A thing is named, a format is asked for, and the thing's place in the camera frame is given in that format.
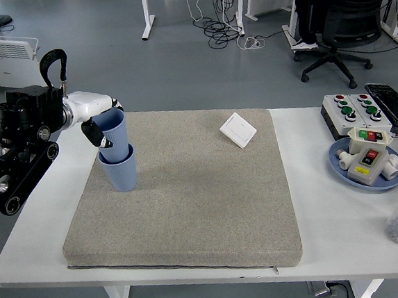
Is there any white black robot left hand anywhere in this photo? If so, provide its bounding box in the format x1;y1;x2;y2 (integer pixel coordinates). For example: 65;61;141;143
62;87;129;152

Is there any blue ribbed plastic cup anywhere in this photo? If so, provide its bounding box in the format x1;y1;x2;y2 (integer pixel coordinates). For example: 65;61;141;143
92;107;132;165
97;143;140;195

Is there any white push-button control box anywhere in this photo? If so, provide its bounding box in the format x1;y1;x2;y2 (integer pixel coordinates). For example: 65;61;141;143
319;92;363;142
345;90;394;139

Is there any white panel heater with feet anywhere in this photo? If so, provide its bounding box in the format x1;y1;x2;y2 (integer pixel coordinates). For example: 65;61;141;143
0;28;55;103

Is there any white desk leg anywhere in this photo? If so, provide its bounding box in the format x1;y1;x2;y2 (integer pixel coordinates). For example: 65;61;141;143
137;0;158;42
233;0;249;37

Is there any grey-brown cushion mat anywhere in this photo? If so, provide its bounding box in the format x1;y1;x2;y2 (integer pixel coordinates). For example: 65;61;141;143
50;97;305;287

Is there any blue round plate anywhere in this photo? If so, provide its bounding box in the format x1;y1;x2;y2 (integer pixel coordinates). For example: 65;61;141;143
326;133;398;198

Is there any small white pipe fitting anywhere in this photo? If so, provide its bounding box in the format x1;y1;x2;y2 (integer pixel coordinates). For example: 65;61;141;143
335;147;356;172

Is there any white table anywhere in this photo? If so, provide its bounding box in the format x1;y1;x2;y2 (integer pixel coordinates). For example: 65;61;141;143
0;88;398;298

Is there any black office chair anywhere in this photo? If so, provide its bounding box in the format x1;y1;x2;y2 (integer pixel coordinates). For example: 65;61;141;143
288;0;395;94

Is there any power strip under table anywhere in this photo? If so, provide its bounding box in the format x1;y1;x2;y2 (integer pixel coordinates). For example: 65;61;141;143
307;277;351;298

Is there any black keypad device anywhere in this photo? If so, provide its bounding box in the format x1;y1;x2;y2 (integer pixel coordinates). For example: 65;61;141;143
363;80;398;130

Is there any large white pipe fitting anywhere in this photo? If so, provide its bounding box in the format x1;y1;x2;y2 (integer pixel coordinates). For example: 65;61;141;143
380;154;398;182

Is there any black cable bundle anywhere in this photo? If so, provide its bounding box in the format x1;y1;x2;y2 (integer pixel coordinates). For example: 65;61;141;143
201;0;290;50

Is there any white wall switch plate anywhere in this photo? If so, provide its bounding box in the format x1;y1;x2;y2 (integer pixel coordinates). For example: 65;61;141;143
217;110;260;151

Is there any white cable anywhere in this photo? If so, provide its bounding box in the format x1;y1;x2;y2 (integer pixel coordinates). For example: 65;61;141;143
185;0;267;56

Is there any white green-red switch box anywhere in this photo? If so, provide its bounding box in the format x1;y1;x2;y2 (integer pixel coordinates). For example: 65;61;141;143
345;124;396;156

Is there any grey red-black switch box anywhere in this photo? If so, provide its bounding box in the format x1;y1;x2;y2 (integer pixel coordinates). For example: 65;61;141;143
344;146;394;190

